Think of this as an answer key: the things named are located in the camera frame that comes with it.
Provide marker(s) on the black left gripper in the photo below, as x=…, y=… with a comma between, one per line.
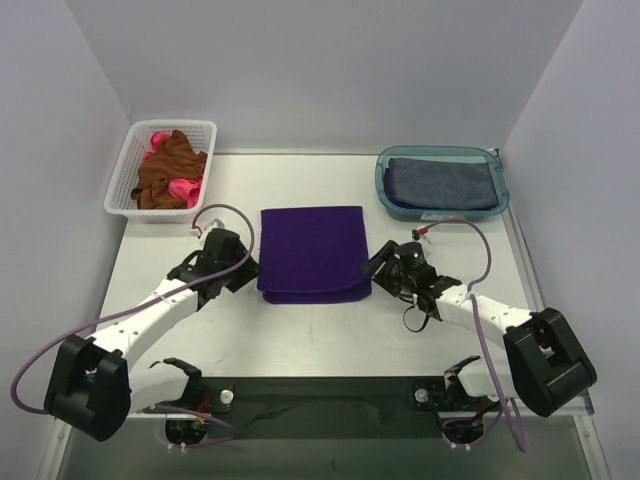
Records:
x=242, y=275

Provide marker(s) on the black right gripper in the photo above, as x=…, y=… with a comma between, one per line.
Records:
x=382, y=267

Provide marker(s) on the purple towel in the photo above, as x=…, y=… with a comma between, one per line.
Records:
x=387, y=186
x=313, y=255

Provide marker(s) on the grey towel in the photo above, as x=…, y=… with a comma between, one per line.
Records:
x=438, y=185

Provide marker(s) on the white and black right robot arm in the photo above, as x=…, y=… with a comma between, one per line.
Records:
x=545, y=365

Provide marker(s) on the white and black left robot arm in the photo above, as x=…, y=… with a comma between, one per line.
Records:
x=93, y=386

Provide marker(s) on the pink red cloth in basket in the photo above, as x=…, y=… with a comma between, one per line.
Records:
x=182, y=187

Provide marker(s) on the teal plastic bin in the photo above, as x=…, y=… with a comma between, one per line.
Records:
x=459, y=154

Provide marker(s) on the white plastic laundry basket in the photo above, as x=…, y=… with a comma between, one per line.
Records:
x=201, y=135

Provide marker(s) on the brown cloth in basket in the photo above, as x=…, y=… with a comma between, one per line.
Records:
x=165, y=165

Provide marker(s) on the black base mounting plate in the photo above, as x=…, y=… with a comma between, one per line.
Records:
x=332, y=408

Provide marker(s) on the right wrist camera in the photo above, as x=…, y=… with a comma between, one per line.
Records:
x=411, y=256

